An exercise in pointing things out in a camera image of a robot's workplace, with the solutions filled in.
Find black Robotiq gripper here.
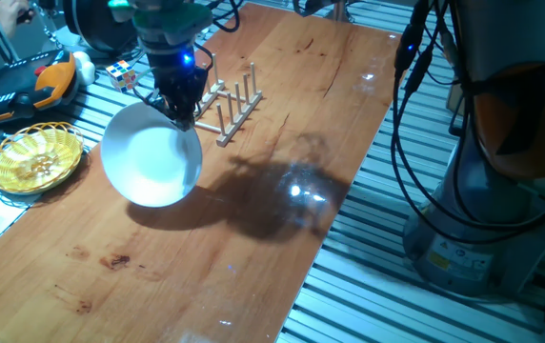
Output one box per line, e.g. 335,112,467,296
144,41,198,132

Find white round plate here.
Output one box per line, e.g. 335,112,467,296
99,101,204,209

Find wooden peg dish rack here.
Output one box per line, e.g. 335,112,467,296
191,52,264,148

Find person hand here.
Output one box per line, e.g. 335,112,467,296
0,0,35,40

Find Rubik's cube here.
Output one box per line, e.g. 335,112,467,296
105,59,140,94

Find yellow wicker basket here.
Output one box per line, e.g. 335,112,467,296
0,121,86,195

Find black orange teach pendant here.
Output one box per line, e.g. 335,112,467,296
0,49,79,128

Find glossy wooden board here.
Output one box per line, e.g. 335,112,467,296
0,2,405,343

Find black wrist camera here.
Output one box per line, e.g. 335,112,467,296
192,65,210,104

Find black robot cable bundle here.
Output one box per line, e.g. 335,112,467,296
195,0,545,247

